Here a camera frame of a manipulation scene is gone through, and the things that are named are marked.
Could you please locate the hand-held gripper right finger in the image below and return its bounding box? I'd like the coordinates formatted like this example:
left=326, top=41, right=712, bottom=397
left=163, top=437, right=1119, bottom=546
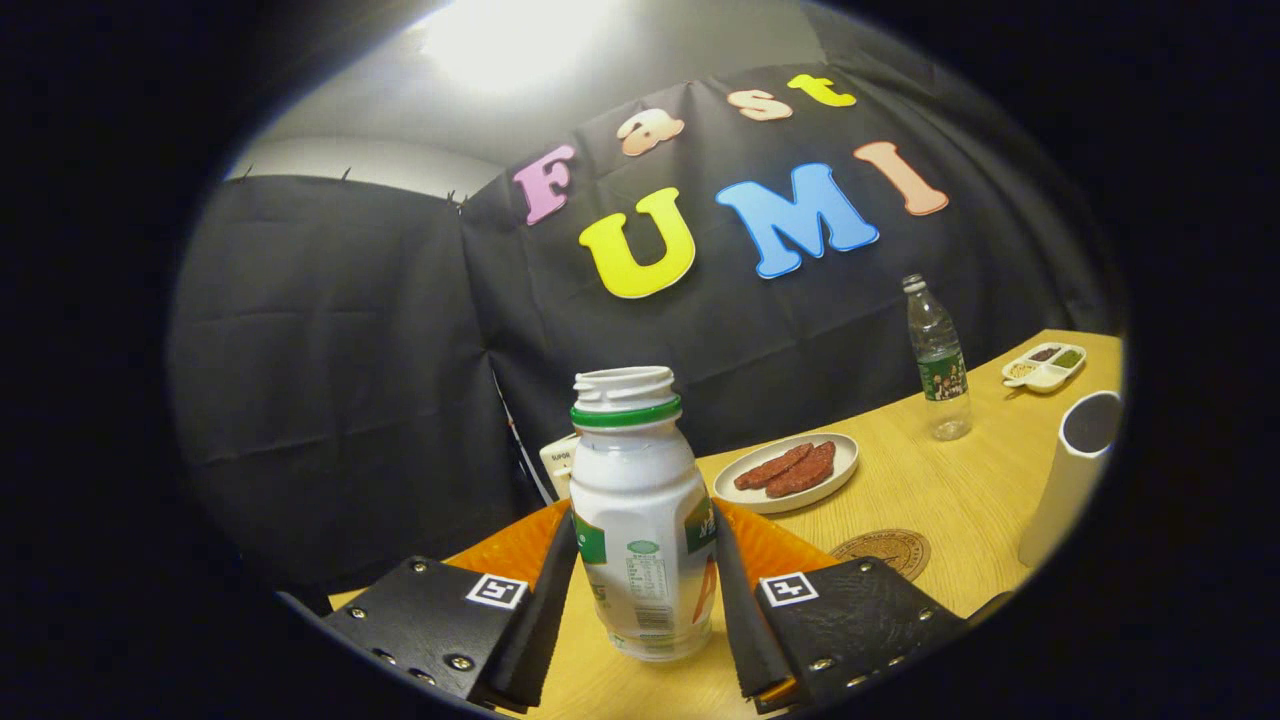
left=712, top=498, right=971, bottom=713

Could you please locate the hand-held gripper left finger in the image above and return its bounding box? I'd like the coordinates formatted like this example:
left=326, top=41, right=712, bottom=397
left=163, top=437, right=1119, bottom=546
left=320, top=500, right=581, bottom=713

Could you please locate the white juice bottle green label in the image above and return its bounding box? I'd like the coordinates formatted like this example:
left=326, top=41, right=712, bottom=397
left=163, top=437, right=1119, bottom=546
left=568, top=366, right=719, bottom=663

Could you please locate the round cork coaster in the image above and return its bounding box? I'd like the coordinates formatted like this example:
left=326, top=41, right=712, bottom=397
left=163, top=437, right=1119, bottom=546
left=828, top=528, right=932, bottom=583

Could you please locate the white cup with wooden handle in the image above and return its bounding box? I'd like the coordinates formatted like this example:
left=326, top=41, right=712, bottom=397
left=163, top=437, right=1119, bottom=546
left=1018, top=391, right=1124, bottom=569

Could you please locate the clear plastic water bottle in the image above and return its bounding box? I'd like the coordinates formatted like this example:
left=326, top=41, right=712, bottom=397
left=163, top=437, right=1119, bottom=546
left=903, top=274, right=974, bottom=442

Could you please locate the cream toaster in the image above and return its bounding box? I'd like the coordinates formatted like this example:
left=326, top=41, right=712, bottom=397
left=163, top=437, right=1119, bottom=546
left=539, top=433, right=581, bottom=501

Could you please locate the red meat slice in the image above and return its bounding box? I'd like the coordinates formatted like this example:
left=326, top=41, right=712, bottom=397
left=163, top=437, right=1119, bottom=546
left=766, top=441, right=837, bottom=499
left=735, top=444, right=814, bottom=491

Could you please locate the oval grey plate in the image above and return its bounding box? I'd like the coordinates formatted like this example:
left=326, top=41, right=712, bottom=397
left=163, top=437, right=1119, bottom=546
left=712, top=432, right=860, bottom=515

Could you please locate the wooden table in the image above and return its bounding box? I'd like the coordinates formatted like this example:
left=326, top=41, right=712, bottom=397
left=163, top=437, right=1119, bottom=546
left=330, top=329, right=1126, bottom=720

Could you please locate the black backdrop cloth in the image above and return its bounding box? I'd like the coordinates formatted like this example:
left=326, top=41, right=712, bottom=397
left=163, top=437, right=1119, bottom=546
left=165, top=10, right=1126, bottom=601

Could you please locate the white divided snack tray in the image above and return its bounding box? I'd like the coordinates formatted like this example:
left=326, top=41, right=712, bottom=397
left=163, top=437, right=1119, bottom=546
left=1002, top=343, right=1088, bottom=394

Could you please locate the thin toaster cable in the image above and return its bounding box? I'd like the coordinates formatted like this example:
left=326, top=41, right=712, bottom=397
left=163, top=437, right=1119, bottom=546
left=490, top=365, right=553, bottom=503

